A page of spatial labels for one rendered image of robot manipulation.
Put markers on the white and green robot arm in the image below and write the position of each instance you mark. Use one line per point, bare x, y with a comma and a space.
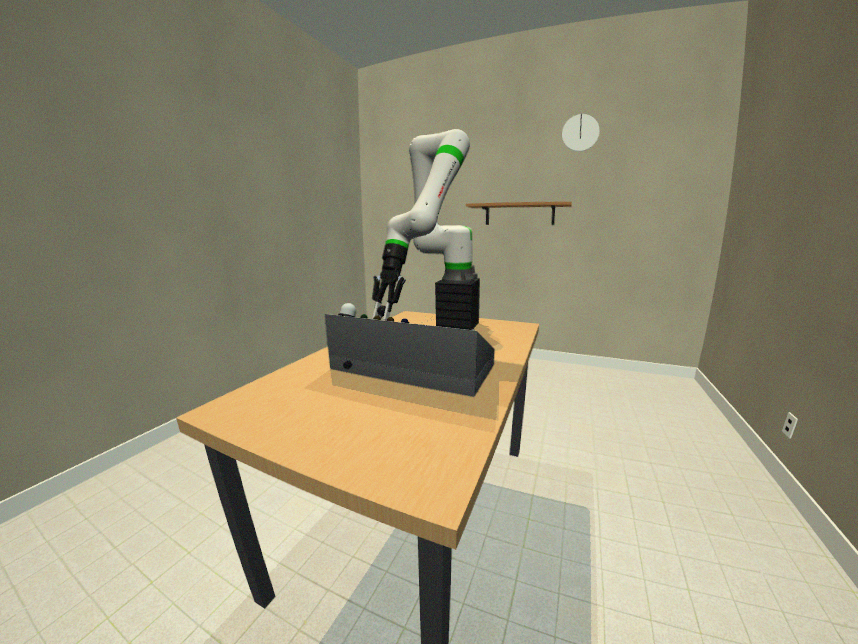
440, 157

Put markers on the dark grey control console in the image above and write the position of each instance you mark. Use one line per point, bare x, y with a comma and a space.
440, 358

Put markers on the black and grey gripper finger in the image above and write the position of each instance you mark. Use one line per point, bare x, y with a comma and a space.
396, 296
381, 292

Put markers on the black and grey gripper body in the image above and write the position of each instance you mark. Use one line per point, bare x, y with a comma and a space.
391, 266

